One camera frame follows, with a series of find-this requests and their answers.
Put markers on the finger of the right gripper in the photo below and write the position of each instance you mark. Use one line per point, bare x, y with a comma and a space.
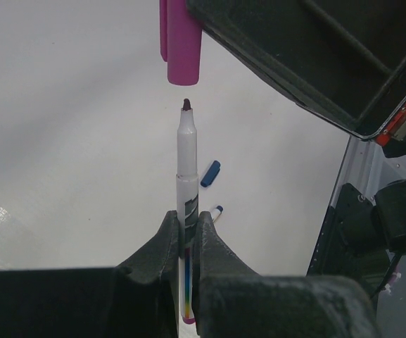
344, 61

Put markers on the blue pen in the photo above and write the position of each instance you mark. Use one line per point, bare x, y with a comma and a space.
216, 212

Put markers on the purple pen cap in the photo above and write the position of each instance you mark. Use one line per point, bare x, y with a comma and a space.
180, 42

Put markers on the purple pen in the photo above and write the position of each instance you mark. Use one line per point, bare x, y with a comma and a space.
187, 182

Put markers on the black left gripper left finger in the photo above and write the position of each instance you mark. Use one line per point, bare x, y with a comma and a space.
137, 298

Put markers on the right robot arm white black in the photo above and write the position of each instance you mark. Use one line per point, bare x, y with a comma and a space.
361, 238

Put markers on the blue pen cap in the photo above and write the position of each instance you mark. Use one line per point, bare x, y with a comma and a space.
210, 174

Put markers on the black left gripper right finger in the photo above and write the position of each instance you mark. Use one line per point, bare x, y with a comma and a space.
232, 300

